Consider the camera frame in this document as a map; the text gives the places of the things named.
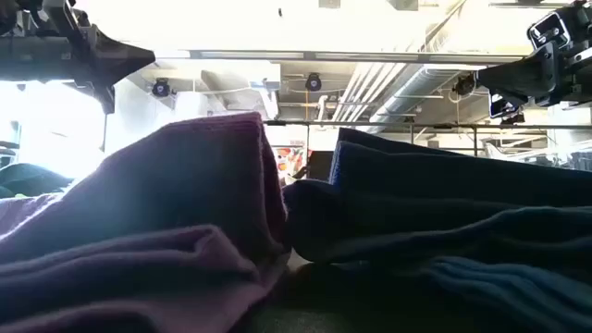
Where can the navy blue towel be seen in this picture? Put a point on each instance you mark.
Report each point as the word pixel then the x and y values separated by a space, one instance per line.
pixel 439 171

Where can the black round ceiling speaker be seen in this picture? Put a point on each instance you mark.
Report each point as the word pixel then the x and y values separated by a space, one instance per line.
pixel 313 82
pixel 160 88

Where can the grey overhead frame bar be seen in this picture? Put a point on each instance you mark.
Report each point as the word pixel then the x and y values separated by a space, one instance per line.
pixel 324 56

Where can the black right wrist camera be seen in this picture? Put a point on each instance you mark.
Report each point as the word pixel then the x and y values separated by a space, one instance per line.
pixel 550 30

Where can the black ceiling camera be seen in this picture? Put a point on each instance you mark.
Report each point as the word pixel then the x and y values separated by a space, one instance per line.
pixel 464 85

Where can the floral patterned cloth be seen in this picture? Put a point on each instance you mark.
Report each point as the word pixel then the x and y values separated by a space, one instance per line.
pixel 289 162

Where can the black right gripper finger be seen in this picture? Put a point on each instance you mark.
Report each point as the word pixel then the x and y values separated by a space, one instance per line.
pixel 501 107
pixel 522 74

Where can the white ceiling unit box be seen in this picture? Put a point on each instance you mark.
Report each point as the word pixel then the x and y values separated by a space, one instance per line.
pixel 263 74

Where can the black ceiling device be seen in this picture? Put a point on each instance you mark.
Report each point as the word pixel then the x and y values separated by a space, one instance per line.
pixel 512 119

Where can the purple towel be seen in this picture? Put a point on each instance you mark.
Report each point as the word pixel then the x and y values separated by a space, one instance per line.
pixel 162 185

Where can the white ceiling pipes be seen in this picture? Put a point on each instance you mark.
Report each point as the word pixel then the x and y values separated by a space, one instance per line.
pixel 365 88

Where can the black towel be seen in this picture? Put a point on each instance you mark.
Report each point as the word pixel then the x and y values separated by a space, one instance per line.
pixel 370 231

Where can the black square panel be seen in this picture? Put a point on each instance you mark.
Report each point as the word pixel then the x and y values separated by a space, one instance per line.
pixel 321 166

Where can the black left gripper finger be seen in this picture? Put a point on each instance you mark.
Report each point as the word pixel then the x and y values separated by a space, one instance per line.
pixel 107 99
pixel 120 60

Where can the black rail frame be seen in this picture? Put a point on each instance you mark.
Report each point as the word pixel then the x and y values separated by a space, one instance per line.
pixel 370 124

